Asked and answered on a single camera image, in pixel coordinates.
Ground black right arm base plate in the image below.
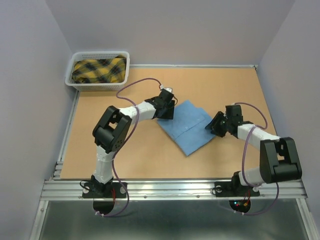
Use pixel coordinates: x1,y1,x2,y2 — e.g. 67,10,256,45
212,179,261,213

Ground white plastic basket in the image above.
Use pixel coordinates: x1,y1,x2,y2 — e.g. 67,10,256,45
65,50,130,92

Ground light blue long sleeve shirt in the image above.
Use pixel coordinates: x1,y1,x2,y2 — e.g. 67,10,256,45
157,100,216,157

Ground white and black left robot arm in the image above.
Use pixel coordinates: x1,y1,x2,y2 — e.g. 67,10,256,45
82,87,176,198

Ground aluminium mounting rail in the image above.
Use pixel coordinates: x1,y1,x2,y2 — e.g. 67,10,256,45
40,179,307,201

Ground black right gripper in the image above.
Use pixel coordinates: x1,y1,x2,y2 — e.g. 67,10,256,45
205,110,231,137

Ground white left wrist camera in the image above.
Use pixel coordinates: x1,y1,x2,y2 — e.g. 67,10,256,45
160,85,173,93

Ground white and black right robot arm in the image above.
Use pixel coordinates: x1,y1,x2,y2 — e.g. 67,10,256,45
205,102,303,198

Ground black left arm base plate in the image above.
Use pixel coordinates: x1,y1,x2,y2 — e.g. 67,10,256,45
79,181,127,217

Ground yellow plaid shirt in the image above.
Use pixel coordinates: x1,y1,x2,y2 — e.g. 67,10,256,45
71,55,127,84

